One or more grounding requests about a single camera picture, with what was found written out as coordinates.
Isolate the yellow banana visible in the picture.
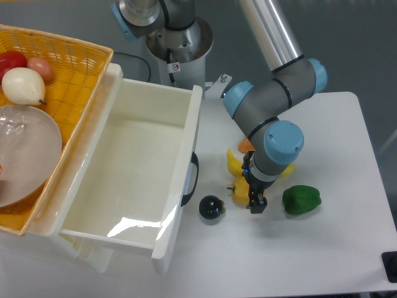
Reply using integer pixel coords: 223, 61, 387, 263
226, 149, 295, 178

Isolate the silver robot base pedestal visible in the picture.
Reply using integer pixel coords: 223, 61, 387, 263
146, 17, 232, 99

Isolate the red apple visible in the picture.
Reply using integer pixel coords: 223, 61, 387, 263
0, 51, 27, 80

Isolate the clear plastic wrap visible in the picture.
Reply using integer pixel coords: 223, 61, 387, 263
1, 105, 25, 145

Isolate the black cable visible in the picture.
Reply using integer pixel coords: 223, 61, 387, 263
113, 51, 152, 82

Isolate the green bell pepper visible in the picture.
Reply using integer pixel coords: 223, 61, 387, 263
282, 185, 322, 215

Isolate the orange papaya slice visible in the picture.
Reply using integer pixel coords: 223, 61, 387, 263
238, 138, 255, 154

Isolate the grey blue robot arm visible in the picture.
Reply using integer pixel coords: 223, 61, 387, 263
112, 1, 328, 214

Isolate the dark purple mangosteen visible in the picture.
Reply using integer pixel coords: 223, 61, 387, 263
199, 195, 226, 220

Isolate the white drawer cabinet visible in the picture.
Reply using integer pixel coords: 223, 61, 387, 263
1, 63, 123, 273

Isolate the yellow bell pepper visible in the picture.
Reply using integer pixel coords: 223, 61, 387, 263
228, 176, 249, 205

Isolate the yellow woven basket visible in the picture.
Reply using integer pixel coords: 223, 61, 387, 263
1, 25, 114, 236

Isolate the white pear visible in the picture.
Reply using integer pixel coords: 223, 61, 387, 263
1, 67, 46, 106

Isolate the black object at edge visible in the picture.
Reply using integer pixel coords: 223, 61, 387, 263
381, 251, 397, 283

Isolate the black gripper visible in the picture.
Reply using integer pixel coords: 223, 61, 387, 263
242, 151, 276, 214

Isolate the black drawer handle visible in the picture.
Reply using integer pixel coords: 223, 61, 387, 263
181, 152, 200, 207

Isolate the pink peach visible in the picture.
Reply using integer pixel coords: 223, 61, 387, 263
27, 57, 55, 84

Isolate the white open drawer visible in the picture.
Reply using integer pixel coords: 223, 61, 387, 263
61, 79, 203, 273

